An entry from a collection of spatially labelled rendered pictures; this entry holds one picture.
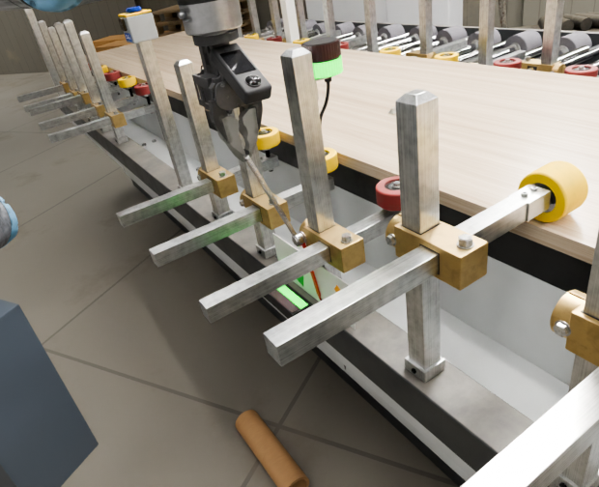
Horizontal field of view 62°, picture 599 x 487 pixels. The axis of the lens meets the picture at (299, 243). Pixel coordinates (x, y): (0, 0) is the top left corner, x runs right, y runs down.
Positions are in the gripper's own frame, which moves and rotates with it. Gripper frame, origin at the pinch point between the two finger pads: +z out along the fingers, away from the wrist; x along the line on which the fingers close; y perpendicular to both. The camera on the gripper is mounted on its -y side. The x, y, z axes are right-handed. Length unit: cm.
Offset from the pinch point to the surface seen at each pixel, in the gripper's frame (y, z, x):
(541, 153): -23, 11, -50
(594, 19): 160, 64, -400
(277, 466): 9, 94, 6
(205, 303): -12.7, 15.2, 17.9
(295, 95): -9.2, -10.3, -5.9
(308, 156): -10.1, -0.4, -6.2
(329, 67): -11.1, -13.3, -11.6
